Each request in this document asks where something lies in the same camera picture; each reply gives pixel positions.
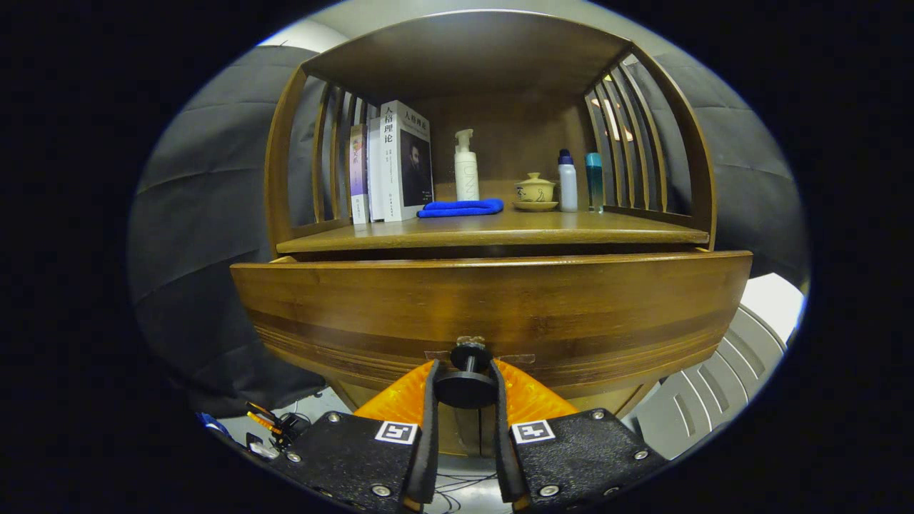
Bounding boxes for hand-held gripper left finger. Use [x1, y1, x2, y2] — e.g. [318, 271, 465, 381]
[275, 359, 441, 513]

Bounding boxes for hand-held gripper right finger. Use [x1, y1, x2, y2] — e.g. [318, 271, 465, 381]
[489, 359, 668, 513]

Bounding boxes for wooden drawer with black knob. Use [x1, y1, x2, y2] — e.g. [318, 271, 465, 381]
[230, 250, 753, 418]

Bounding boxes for wooden countertop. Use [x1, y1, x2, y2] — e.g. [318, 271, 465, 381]
[276, 208, 710, 255]

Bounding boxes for white grey drawer unit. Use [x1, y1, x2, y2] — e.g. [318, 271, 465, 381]
[628, 273, 806, 461]

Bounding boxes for brown wooden cabinet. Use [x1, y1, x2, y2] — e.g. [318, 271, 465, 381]
[264, 9, 717, 458]

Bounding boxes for folded blue cloth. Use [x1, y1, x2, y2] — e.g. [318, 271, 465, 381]
[417, 198, 504, 218]

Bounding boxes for yellow lidded teacup with saucer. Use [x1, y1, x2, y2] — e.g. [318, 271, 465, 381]
[513, 172, 559, 213]

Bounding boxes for white bottle with blue cap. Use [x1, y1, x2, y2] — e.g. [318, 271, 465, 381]
[558, 148, 578, 213]

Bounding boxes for white pump bottle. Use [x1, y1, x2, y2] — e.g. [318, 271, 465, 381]
[454, 128, 480, 202]

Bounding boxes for thin white book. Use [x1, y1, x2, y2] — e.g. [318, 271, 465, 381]
[366, 118, 385, 222]

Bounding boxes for purple book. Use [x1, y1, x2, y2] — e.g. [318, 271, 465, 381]
[348, 124, 371, 226]

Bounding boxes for translucent blue bottle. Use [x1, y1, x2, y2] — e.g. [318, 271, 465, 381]
[586, 152, 604, 213]

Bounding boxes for black backdrop cloth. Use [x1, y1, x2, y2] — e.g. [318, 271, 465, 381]
[127, 44, 811, 418]

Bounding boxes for black floor cables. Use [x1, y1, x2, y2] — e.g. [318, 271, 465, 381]
[432, 471, 501, 514]

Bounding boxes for cable bundle with orange plugs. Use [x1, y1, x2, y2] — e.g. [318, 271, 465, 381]
[204, 402, 315, 461]

